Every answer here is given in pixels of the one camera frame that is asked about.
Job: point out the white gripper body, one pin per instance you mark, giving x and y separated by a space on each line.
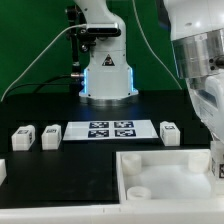
208 104

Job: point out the white square tabletop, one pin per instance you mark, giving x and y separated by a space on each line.
167 175

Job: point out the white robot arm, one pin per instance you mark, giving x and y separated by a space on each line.
197 36

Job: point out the white marker sheet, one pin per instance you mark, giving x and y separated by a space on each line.
110 130

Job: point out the white block left edge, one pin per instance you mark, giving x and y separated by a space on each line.
3 172

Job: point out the white front rail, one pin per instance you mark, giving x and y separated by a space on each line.
153 212

